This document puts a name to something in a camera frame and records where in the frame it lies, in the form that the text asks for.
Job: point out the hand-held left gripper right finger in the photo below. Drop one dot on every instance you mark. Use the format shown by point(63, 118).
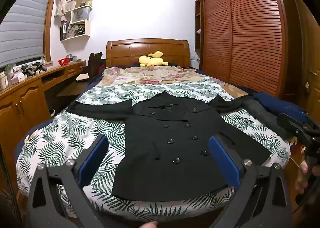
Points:
point(225, 160)

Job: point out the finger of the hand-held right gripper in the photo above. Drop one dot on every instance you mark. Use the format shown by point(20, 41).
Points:
point(290, 121)

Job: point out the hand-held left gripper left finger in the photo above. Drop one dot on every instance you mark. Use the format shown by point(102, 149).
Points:
point(93, 160)

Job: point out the black coat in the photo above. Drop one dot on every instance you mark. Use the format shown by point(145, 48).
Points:
point(162, 148)

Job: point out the navy blue clothes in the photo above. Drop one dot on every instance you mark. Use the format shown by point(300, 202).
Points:
point(277, 104)

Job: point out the person's right hand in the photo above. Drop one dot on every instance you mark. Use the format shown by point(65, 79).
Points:
point(303, 178)

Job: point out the person's left hand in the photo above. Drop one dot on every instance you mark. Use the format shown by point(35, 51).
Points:
point(147, 225)

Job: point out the grey garment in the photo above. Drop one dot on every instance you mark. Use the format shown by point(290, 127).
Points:
point(265, 118)

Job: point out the leaf print bed sheet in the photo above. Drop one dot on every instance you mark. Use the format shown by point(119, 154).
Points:
point(62, 138)

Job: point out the dark waste bin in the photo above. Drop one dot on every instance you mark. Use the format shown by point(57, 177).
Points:
point(52, 113)

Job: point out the wooden door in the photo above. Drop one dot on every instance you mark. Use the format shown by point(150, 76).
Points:
point(310, 50)

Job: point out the wooden desk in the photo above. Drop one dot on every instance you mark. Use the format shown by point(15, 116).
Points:
point(25, 103)

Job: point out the brown wooden chair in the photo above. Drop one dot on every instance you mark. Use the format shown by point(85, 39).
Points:
point(93, 65)

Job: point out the wooden slatted wardrobe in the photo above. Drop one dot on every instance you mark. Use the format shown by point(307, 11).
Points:
point(250, 30)

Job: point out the red basket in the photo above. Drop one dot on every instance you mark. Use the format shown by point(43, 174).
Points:
point(63, 62)

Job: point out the grey pot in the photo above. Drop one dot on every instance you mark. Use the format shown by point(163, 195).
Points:
point(71, 57)

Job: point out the floral blanket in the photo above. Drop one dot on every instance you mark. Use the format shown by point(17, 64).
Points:
point(155, 75)

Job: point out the black handheld device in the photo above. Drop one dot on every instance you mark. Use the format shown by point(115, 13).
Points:
point(40, 66)
point(27, 71)

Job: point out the pink box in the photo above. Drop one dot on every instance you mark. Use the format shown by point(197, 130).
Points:
point(18, 77)

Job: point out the wooden headboard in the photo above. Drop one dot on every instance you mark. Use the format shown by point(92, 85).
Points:
point(125, 50)

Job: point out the yellow plush toy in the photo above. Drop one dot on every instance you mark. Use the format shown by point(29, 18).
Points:
point(150, 61)

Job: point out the row of toiletry bottles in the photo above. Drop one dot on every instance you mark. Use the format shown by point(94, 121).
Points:
point(4, 79)

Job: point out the stack of papers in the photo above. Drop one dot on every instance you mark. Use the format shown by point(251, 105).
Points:
point(76, 31)

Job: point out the black folders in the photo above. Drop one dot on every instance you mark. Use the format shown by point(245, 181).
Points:
point(63, 30)

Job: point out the grey paper bag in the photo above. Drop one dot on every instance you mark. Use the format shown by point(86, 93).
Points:
point(81, 13)

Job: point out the grey window blind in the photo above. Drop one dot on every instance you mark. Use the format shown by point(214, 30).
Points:
point(22, 25)

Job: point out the white wall shelf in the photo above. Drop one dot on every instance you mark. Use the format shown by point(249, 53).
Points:
point(88, 27)

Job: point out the wooden window frame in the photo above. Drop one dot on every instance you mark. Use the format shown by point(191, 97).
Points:
point(48, 30)

